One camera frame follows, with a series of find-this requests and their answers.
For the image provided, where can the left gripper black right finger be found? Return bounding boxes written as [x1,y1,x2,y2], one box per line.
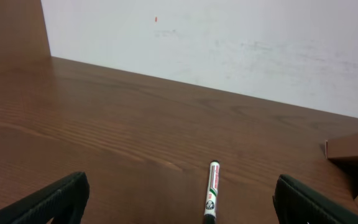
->
[273,174,358,224]

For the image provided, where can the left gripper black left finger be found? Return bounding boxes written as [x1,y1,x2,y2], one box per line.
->
[0,172,90,224]

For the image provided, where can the black cap whiteboard marker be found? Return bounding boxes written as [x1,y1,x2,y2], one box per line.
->
[203,160,220,224]

